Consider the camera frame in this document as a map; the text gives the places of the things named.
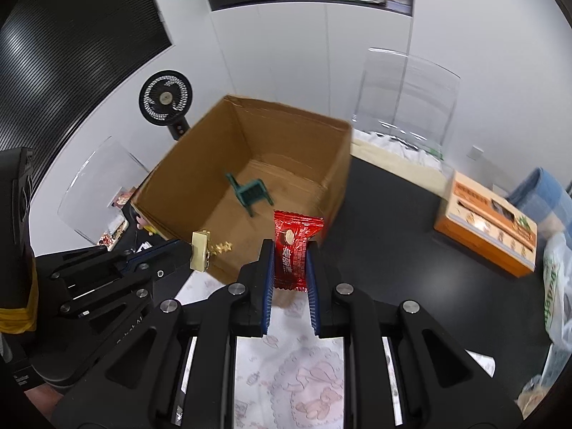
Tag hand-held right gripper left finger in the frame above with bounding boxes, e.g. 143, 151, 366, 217
54, 239, 275, 429

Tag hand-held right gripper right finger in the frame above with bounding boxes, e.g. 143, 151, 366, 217
306, 241, 523, 429

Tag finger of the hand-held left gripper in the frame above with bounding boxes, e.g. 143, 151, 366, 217
57, 268, 167, 323
38, 239, 193, 296

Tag red candy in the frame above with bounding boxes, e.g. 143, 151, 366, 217
272, 209, 325, 293

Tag gold binder clip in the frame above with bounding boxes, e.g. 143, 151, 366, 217
190, 230, 234, 272

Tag green toy chair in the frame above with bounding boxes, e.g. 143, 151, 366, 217
225, 172, 273, 219

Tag brown cardboard box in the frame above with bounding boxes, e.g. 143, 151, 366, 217
129, 94, 354, 287

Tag cartoon boy figurine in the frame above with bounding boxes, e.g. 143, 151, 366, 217
134, 212, 162, 237

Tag white printed table mat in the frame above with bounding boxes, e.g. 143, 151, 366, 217
172, 272, 497, 429

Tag clear plastic bin left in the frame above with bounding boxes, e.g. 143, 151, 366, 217
57, 136, 150, 246

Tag white seat cushion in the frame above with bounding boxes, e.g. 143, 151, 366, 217
352, 132, 453, 198

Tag black desk fan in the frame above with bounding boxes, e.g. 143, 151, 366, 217
138, 70, 194, 141

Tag orange printed carton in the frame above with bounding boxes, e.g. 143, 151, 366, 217
434, 170, 537, 278

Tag transparent acrylic chair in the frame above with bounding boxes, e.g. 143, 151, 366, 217
351, 47, 461, 153

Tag white plastic bag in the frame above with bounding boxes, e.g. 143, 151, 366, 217
541, 230, 572, 345

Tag blue folded towel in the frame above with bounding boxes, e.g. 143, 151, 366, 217
507, 167, 572, 233

